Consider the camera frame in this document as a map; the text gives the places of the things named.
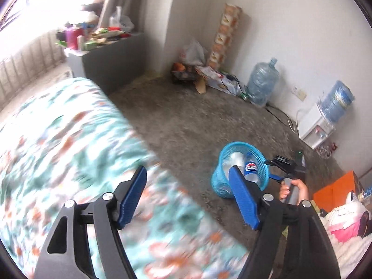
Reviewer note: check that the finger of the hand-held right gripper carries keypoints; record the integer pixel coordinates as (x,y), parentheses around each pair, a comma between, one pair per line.
(280,160)
(274,177)

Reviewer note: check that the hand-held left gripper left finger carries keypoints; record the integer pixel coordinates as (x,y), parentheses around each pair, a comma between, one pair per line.
(132,197)

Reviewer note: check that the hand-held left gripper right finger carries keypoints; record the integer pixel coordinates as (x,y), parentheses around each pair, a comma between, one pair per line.
(244,200)

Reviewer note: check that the plastic bottle with blue label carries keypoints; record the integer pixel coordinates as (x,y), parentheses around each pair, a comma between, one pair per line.
(251,167)

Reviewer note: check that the blue plastic wastebasket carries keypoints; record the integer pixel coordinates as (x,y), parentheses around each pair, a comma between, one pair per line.
(221,180)

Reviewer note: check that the white paper cup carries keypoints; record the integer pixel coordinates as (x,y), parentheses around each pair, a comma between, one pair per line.
(236,159)

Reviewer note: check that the person's right forearm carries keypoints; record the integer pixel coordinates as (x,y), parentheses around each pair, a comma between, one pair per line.
(290,216)

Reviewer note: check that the person's right hand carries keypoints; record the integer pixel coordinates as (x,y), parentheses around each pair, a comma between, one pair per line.
(302,191)

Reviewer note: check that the small red printed bag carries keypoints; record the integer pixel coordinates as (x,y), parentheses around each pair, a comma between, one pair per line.
(327,149)

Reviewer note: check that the orange box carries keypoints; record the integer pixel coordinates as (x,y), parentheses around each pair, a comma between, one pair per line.
(334,194)

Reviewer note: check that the white water dispenser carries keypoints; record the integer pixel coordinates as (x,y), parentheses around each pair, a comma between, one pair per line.
(312,125)

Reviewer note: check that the pink plush toy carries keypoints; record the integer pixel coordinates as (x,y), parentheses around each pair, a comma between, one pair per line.
(345,223)

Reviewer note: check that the floral teal blanket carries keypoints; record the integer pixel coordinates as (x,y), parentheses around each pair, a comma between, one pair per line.
(72,151)

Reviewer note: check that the blue water jug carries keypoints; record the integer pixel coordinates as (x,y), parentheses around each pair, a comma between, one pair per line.
(337,98)

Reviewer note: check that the empty clear water jug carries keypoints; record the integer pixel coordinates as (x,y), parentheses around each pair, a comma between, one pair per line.
(263,81)

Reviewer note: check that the flat printed box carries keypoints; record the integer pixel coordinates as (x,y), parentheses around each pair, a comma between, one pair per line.
(212,77)

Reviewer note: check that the cardboard piece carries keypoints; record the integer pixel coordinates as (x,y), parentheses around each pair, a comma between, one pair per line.
(201,85)

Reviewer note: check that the dark snack bag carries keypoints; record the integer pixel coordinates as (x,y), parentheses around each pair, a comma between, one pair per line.
(183,74)

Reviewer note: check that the tall printed cardboard box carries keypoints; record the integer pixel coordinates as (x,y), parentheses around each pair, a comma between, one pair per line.
(225,35)

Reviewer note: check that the grey cabinet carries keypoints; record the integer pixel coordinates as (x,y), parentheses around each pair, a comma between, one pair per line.
(116,61)

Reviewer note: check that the white plastic bag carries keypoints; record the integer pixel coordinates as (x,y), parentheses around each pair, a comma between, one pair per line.
(193,53)

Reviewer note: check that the small white bottle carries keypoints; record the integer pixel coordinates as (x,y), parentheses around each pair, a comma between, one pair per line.
(80,43)

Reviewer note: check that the pile of small packets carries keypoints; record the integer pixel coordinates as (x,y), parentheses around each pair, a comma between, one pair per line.
(104,36)

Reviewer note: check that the pink bottle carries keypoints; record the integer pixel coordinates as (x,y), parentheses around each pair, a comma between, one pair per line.
(70,37)

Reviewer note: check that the metal window railing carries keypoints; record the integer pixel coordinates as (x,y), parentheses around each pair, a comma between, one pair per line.
(29,58)

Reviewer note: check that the red bottle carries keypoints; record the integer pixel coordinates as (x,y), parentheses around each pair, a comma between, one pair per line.
(79,30)

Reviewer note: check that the clear plastic bag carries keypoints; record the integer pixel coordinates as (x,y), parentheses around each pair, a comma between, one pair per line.
(120,20)

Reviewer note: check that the wall socket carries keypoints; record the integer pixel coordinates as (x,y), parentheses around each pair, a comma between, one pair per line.
(299,94)

